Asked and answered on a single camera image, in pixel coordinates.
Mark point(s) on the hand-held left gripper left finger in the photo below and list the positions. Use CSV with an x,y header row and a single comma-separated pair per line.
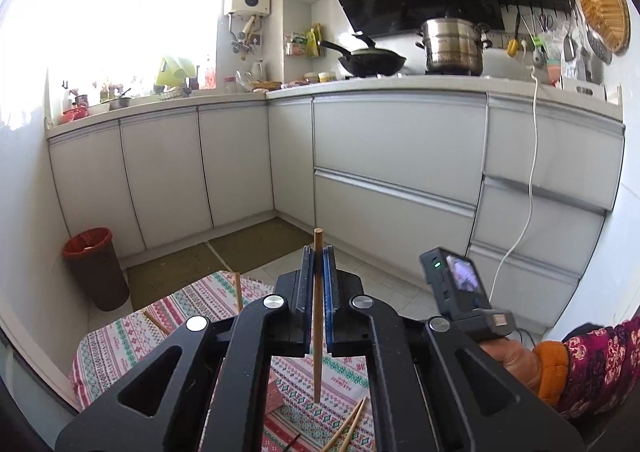
x,y
309,297

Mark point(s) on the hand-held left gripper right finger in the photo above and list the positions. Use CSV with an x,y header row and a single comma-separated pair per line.
x,y
330,297

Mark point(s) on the long wooden chopstick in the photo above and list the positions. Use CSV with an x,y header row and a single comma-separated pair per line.
x,y
157,323
335,442
356,414
238,292
318,372

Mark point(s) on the pink lattice chopstick holder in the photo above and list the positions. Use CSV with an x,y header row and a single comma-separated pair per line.
x,y
274,397

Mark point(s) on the person's right forearm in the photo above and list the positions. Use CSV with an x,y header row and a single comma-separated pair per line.
x,y
595,367

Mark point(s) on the person's right hand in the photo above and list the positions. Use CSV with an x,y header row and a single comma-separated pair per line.
x,y
520,364

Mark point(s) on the olive floor mat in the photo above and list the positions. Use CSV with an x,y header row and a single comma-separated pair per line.
x,y
260,244
175,272

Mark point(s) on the white cabinet drawer front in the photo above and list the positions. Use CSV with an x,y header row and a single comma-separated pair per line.
x,y
545,277
390,232
570,152
555,227
400,142

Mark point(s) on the white cabinet door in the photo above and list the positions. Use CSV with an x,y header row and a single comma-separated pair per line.
x,y
292,157
235,157
95,182
167,172

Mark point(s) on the patterned striped tablecloth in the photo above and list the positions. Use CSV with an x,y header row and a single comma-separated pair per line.
x,y
125,347

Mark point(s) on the brown trash bin red rim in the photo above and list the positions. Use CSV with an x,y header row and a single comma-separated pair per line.
x,y
100,277

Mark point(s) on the white kitchen countertop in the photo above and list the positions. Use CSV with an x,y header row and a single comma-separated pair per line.
x,y
400,82

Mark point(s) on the white kettle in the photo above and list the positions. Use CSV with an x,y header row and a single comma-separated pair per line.
x,y
257,72

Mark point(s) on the black wok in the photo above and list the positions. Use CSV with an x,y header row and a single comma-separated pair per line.
x,y
372,62

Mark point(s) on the pink cup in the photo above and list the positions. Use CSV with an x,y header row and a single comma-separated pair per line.
x,y
554,73

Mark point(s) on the stainless steel steamer pot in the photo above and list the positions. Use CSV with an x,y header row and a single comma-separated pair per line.
x,y
452,50

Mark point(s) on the red drink bottle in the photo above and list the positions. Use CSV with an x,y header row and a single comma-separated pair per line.
x,y
210,75

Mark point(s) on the yellow hanging tool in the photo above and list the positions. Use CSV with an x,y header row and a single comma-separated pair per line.
x,y
513,47

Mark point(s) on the yellow-green plastic container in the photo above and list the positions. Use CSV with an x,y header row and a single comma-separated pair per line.
x,y
175,71

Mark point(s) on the water heater pipes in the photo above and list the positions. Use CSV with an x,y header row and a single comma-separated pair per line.
x,y
245,35

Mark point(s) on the hanging scissors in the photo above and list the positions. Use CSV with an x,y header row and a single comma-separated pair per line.
x,y
546,21

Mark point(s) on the metal slotted skimmer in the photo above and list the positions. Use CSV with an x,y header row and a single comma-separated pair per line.
x,y
599,45

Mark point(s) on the red bowl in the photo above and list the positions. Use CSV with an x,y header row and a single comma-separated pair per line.
x,y
75,115

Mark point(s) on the kitchen window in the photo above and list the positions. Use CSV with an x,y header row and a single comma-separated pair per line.
x,y
140,22

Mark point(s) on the round bamboo tray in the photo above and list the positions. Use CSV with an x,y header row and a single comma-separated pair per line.
x,y
602,2

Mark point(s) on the wall rack with packets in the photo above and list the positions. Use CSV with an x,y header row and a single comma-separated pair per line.
x,y
302,42

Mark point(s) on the wall power outlet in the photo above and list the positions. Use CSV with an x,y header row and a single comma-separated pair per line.
x,y
256,40

